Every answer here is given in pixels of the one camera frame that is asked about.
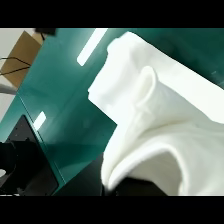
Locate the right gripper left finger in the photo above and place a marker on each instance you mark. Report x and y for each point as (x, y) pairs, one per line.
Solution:
(86, 180)

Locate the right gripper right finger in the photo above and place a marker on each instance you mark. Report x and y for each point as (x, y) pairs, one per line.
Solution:
(140, 188)

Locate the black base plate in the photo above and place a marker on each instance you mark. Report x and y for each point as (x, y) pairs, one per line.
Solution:
(36, 166)

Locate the white shirt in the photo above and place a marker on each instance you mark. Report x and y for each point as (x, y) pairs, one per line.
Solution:
(166, 116)

